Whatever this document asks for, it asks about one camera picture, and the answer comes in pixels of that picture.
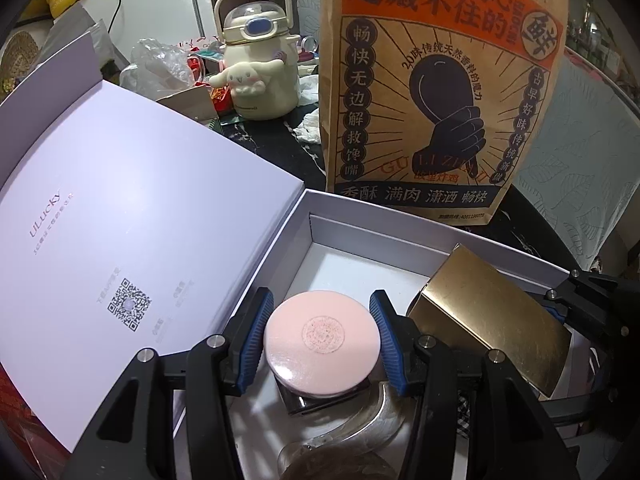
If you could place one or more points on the checkered cloth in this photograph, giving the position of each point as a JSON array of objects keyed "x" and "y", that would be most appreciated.
[{"x": 470, "y": 410}]

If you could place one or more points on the woven straw mat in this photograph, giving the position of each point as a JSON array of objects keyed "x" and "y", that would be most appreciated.
[{"x": 17, "y": 57}]

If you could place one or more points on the clear plastic bag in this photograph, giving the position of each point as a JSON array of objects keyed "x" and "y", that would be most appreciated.
[{"x": 155, "y": 60}]

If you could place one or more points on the pink round lid jar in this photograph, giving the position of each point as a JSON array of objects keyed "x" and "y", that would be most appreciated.
[{"x": 320, "y": 335}]

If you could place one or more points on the cream cartoon dog bottle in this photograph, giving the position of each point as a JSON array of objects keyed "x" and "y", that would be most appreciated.
[{"x": 260, "y": 90}]

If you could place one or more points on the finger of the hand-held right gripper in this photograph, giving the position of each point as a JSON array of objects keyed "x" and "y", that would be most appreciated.
[{"x": 595, "y": 305}]

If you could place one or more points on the red wrapper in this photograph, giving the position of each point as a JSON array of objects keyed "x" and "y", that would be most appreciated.
[{"x": 25, "y": 425}]

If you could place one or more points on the white gift box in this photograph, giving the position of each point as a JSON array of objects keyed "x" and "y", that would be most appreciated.
[{"x": 100, "y": 185}]

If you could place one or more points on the red snack packet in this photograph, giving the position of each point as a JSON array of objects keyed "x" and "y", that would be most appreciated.
[{"x": 220, "y": 97}]

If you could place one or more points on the printed brown paper bag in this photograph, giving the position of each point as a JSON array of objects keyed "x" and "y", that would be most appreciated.
[{"x": 400, "y": 35}]

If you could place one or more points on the white fridge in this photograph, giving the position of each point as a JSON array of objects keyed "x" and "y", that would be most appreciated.
[{"x": 150, "y": 0}]

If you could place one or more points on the gold box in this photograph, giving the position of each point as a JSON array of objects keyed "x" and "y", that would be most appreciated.
[{"x": 475, "y": 300}]

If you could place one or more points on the white covered chair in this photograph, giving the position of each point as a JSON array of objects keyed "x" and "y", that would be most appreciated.
[{"x": 575, "y": 135}]

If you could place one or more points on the white tissue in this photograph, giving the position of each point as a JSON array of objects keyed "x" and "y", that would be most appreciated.
[{"x": 310, "y": 127}]

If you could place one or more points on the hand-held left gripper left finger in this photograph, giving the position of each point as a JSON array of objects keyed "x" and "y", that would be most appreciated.
[{"x": 252, "y": 345}]

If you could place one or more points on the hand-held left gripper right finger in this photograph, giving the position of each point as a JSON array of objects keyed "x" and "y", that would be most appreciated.
[{"x": 392, "y": 345}]

